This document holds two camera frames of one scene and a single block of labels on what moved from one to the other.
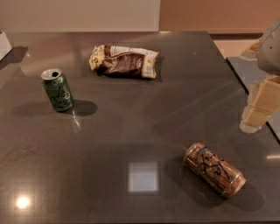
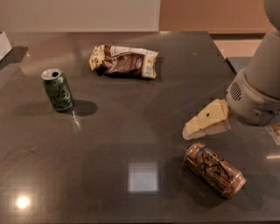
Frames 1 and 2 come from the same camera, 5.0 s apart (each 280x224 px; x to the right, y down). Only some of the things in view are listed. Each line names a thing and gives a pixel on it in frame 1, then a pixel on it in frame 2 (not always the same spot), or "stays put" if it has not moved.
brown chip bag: [123, 61] stays put
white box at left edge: [5, 46] stays put
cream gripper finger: [263, 101] to [216, 112]
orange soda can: [214, 170] stays put
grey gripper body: [270, 49] to [251, 105]
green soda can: [58, 89] stays put
